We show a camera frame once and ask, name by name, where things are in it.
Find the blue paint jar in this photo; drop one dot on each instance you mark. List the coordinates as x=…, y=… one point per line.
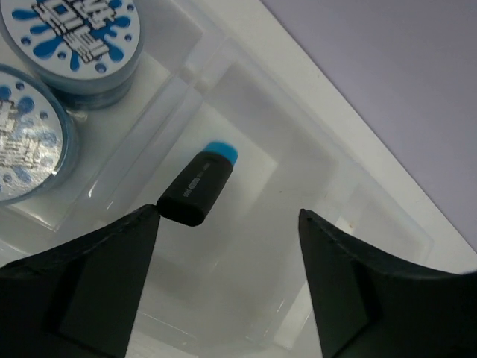
x=39, y=140
x=86, y=52

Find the clear three-compartment plastic tray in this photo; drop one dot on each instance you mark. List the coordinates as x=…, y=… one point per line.
x=236, y=285

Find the blue black highlighter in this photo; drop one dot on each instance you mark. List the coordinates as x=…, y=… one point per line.
x=193, y=193

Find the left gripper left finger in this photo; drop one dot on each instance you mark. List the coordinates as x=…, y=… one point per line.
x=79, y=299

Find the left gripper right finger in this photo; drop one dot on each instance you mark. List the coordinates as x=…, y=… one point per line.
x=369, y=303

